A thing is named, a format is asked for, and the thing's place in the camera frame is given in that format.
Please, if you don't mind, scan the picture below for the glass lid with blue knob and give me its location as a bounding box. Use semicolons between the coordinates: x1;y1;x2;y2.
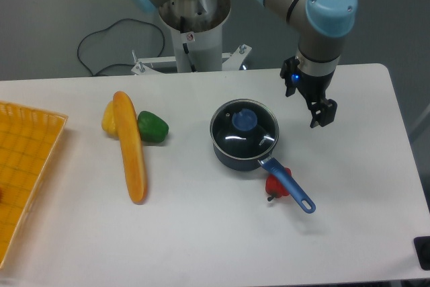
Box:
210;99;279;161

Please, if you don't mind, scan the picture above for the red bell pepper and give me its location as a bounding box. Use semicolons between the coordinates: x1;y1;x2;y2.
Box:
265;174;290;202

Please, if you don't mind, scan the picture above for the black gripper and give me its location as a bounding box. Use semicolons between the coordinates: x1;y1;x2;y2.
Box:
279;56;337;128

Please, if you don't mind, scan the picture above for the black floor cable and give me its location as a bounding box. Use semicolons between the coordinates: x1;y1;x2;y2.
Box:
77;17;166;77

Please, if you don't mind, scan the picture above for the green bell pepper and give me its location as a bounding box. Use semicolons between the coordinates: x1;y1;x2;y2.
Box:
137;111;169;143

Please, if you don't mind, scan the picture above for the yellow bell pepper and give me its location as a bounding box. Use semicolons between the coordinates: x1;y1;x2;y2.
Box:
101;101;118;138

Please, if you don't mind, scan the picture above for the long orange baguette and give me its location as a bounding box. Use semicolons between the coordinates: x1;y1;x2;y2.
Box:
113;91;148;204

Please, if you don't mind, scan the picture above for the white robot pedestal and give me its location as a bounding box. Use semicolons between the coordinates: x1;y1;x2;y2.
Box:
159;0;231;72

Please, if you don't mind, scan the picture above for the yellow woven basket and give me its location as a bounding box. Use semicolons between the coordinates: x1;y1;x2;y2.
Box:
1;101;68;267

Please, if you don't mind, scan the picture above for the white pedestal base frame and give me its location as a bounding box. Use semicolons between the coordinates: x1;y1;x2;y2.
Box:
130;44;252;75

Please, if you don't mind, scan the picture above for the black object at table edge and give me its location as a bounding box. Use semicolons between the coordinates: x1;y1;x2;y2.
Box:
413;236;430;271

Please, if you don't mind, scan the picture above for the dark blue saucepan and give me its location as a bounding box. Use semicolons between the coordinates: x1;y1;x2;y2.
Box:
213;147;316;214

